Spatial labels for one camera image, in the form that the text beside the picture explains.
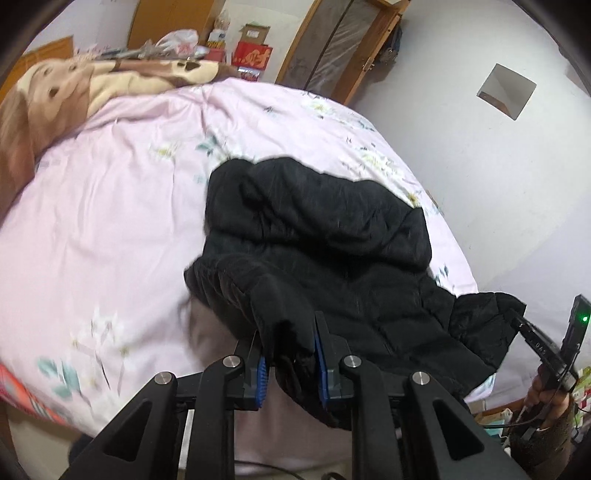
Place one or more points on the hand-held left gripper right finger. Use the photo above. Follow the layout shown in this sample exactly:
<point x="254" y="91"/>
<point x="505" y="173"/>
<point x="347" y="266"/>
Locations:
<point x="321" y="364"/>

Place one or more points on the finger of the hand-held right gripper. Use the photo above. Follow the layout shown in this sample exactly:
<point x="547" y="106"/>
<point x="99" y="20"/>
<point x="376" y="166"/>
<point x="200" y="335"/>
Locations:
<point x="540" y="344"/>

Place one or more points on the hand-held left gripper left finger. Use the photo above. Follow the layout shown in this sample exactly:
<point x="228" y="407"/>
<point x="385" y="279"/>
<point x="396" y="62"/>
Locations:
<point x="261" y="378"/>

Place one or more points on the black puffer jacket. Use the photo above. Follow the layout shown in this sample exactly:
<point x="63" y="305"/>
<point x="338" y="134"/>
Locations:
<point x="323" y="240"/>

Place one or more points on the person's right forearm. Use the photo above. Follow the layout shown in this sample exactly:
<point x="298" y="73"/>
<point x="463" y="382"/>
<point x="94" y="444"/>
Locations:
<point x="545" y="447"/>

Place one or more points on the person's right hand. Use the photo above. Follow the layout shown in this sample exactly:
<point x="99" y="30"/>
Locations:
<point x="549" y="401"/>

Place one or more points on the teal cardboard box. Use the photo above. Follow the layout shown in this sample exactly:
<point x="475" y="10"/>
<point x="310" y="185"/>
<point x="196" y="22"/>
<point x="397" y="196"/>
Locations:
<point x="494" y="417"/>

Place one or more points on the bed with pink floral sheet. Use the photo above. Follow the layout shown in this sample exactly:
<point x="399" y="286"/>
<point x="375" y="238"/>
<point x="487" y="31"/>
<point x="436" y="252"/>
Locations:
<point x="115" y="207"/>

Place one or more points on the red patterned cloth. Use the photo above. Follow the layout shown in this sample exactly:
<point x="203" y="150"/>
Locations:
<point x="27" y="397"/>

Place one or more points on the red gift box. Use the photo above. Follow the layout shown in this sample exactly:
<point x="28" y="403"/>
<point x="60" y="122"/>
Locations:
<point x="251" y="55"/>

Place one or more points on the wooden door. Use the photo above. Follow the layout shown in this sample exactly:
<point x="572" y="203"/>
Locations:
<point x="332" y="46"/>

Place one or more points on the hanging bags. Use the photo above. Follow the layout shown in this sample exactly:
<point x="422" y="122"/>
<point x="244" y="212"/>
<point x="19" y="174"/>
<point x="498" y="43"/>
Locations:
<point x="390" y="46"/>

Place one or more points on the dog print blanket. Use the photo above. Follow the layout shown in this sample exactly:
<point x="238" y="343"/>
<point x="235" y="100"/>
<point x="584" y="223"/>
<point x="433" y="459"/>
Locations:
<point x="111" y="83"/>

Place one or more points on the white plastic bag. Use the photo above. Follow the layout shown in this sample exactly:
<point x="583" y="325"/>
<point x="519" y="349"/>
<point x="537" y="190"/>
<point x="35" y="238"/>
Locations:
<point x="178" y="42"/>

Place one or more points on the wooden wardrobe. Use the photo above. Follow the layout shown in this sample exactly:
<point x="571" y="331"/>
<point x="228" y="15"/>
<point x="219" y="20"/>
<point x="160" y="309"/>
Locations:
<point x="152" y="23"/>

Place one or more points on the wooden headboard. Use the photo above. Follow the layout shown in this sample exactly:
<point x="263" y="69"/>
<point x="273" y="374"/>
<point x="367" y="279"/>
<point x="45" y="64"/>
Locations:
<point x="51" y="50"/>

